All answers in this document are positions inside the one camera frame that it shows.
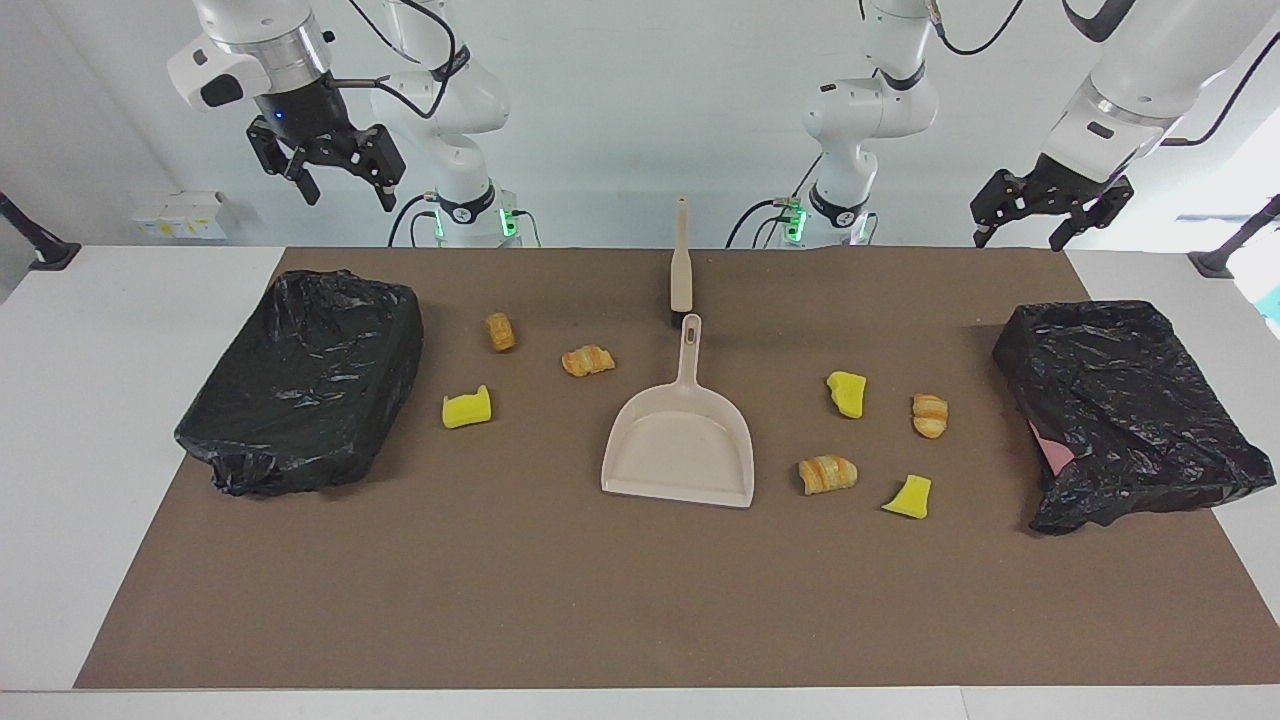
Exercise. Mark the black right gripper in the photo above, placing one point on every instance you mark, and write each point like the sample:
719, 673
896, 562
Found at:
320, 135

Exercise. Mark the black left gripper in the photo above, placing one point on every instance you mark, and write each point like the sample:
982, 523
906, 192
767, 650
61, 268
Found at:
1050, 188

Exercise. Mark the small striped croissant piece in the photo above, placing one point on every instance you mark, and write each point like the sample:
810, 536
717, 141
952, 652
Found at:
930, 416

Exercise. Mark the small brown bread roll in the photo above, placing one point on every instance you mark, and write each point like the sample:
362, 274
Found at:
500, 332

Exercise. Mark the yellow green sponge piece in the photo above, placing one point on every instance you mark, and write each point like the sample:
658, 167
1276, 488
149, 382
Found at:
848, 394

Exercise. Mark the notched yellow sponge piece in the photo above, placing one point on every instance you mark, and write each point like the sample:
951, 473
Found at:
465, 410

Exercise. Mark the yellow sponge wedge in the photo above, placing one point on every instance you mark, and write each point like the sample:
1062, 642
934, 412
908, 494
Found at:
910, 498

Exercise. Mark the large striped croissant piece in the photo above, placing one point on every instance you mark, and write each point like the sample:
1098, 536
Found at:
826, 474

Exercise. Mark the beige hand brush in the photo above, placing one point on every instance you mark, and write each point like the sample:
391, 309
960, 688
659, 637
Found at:
681, 280

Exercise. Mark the beige plastic dustpan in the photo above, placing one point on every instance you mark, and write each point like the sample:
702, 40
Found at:
680, 450

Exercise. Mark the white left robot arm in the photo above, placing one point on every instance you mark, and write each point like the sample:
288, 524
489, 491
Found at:
870, 110

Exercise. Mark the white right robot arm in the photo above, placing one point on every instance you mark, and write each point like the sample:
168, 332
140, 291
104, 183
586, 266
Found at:
455, 100

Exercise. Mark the black bag lined pink bin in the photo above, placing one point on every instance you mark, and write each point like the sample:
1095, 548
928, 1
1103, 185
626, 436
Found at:
1130, 400

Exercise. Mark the teal object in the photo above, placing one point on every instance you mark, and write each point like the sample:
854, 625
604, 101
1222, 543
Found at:
1274, 302

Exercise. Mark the brown table mat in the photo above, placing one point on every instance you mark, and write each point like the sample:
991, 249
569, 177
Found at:
500, 580

